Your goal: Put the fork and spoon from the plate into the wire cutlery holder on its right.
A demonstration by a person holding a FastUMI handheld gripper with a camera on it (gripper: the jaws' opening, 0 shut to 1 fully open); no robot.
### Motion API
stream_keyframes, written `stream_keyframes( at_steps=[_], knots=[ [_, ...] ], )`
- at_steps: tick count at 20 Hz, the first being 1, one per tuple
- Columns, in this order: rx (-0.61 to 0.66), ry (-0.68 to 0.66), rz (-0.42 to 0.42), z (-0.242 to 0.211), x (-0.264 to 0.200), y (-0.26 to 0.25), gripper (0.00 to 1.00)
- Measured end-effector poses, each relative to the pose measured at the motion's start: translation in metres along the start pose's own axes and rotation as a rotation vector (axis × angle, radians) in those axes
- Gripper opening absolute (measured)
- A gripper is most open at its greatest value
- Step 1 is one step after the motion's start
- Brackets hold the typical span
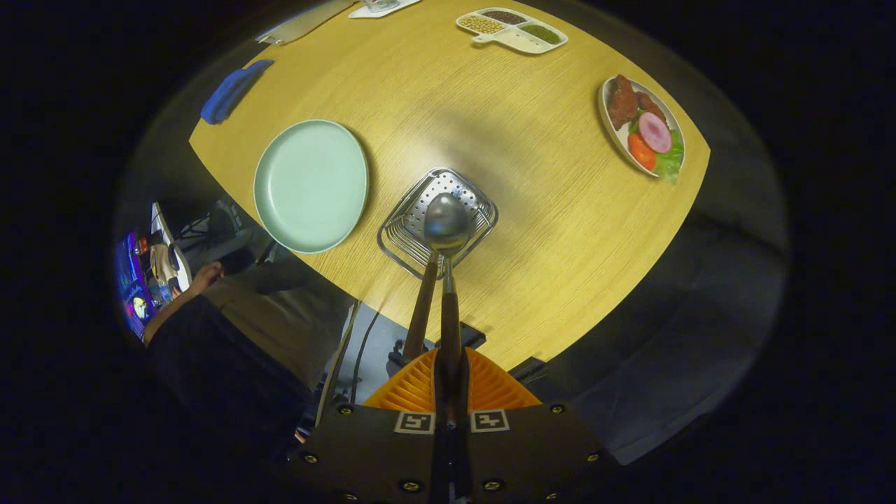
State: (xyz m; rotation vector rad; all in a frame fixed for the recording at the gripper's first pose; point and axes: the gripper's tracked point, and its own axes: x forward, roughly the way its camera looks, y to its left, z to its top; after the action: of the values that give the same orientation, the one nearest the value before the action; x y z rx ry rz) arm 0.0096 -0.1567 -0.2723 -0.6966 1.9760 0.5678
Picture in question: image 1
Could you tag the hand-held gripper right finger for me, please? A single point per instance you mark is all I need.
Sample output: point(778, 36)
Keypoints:
point(462, 399)

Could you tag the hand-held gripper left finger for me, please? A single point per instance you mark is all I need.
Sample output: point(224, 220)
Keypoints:
point(442, 399)

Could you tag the black table clamp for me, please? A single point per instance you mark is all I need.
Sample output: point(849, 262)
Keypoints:
point(470, 337)

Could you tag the person's dark shirt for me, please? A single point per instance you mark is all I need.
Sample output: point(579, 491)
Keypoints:
point(210, 378)

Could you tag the light green plate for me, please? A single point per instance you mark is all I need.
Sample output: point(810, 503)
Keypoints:
point(311, 185)

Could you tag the white stand with beige headphones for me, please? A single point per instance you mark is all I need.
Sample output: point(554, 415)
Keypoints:
point(166, 252)

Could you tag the computer monitor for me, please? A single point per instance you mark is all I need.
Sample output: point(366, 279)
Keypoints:
point(131, 287)

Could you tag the white plate of food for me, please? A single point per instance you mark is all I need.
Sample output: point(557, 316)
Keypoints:
point(623, 105)

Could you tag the white divided dish of beans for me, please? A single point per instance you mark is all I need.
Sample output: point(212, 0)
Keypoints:
point(521, 40)

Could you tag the blue folded cloth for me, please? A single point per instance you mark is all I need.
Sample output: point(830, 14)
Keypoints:
point(231, 91)

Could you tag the white square coaster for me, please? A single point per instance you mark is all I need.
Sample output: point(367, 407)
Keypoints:
point(364, 12)

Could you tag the white toaster with bread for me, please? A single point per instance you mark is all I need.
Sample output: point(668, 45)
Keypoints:
point(308, 21)

